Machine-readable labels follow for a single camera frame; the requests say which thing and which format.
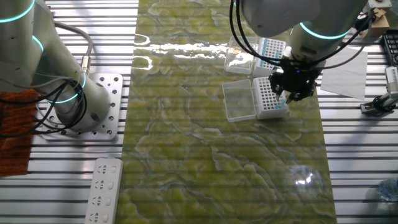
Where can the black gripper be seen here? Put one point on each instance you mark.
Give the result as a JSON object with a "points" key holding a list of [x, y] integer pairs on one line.
{"points": [[298, 77]]}

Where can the white pipette tip rack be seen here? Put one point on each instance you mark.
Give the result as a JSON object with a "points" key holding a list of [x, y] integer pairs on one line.
{"points": [[273, 46], [267, 113]]}

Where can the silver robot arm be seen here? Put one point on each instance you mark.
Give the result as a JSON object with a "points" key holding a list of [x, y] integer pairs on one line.
{"points": [[25, 46]]}

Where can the white paper sheet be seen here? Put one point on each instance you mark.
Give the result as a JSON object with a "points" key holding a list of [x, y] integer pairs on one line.
{"points": [[348, 77]]}

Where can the black clamp tool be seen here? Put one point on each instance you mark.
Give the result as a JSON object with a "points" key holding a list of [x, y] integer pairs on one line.
{"points": [[374, 107]]}

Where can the black keyboard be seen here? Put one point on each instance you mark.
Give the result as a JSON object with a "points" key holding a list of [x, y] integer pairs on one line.
{"points": [[391, 46]]}

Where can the small tan box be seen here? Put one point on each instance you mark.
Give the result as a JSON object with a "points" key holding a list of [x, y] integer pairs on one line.
{"points": [[382, 26]]}

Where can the green marble pattern mat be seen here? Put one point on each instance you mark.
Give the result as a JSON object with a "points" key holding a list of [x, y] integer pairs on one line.
{"points": [[186, 140]]}

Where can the white box with knob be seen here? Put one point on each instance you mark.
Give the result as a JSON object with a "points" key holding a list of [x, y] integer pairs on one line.
{"points": [[381, 3]]}

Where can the clear water bottle blue cap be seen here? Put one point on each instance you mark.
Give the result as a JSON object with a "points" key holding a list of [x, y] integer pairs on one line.
{"points": [[390, 189]]}

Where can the white power strip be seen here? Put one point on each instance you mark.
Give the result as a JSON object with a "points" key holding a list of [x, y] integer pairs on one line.
{"points": [[102, 191]]}

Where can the reddish brown wooden table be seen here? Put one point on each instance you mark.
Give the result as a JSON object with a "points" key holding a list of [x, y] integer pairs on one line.
{"points": [[15, 149]]}

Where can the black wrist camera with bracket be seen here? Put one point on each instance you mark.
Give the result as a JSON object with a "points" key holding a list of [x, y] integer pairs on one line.
{"points": [[362, 21]]}

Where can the small silver side camera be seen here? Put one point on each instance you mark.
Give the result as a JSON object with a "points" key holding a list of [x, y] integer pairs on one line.
{"points": [[392, 82]]}

